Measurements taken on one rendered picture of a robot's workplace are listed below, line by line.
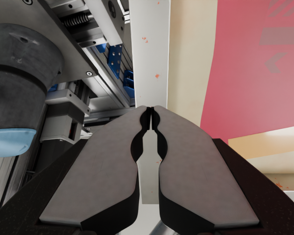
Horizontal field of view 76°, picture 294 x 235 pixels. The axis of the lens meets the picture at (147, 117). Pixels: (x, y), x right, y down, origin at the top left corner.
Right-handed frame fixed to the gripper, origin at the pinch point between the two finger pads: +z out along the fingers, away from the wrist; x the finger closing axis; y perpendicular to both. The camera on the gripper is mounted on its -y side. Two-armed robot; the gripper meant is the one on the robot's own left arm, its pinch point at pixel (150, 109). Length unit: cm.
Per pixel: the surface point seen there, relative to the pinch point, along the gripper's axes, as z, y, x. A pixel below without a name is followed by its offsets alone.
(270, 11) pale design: 12.5, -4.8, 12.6
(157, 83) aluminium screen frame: 9.0, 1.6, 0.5
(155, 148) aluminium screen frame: 9.0, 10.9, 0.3
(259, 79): 12.5, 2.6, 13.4
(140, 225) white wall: 165, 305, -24
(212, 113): 12.5, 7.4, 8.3
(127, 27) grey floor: 185, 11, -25
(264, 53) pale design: 12.5, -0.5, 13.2
